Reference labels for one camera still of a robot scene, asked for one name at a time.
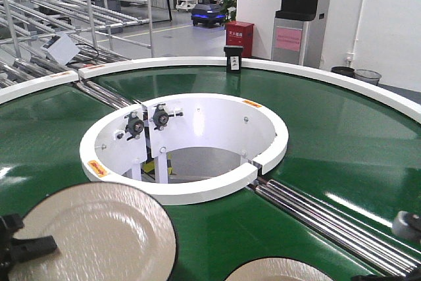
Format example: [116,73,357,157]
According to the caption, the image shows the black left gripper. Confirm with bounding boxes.
[1,213,57,270]

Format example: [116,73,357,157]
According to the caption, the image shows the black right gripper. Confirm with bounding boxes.
[351,269,420,281]

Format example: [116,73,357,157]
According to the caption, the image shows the beige plate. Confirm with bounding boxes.
[9,182,178,280]
[226,257,332,280]

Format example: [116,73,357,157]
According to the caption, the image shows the steel conveyor rollers, right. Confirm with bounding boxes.
[249,177,420,278]

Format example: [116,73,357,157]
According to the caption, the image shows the white outer conveyor rim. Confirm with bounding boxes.
[1,57,420,122]

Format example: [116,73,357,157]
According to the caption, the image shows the black bearing unit, left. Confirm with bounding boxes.
[125,111,144,141]

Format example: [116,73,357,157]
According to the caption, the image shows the black bearing unit,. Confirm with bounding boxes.
[152,103,184,131]
[125,111,144,141]

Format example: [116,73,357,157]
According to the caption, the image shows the black bearing unit, right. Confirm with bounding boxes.
[152,103,184,131]

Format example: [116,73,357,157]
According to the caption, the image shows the mesh waste basket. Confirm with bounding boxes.
[354,69,382,86]

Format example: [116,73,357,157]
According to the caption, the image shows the white control box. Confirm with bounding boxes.
[41,32,80,65]

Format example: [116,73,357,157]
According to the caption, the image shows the black waste bin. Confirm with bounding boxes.
[331,66,355,78]

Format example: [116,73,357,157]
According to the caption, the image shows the metal roller rack shelving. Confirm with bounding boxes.
[0,0,155,89]

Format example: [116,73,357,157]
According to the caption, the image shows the black and grey water dispenser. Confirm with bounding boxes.
[272,0,318,65]

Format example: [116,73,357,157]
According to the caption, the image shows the small black sensor box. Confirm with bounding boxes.
[224,45,243,74]

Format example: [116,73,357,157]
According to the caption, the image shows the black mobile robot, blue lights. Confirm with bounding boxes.
[191,3,225,26]

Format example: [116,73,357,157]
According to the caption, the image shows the red fire extinguisher cabinet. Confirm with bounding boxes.
[225,21,254,58]

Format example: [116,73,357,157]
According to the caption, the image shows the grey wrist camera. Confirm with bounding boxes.
[391,211,420,243]

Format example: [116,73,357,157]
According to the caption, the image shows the white inner conveyor ring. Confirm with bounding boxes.
[79,93,289,207]

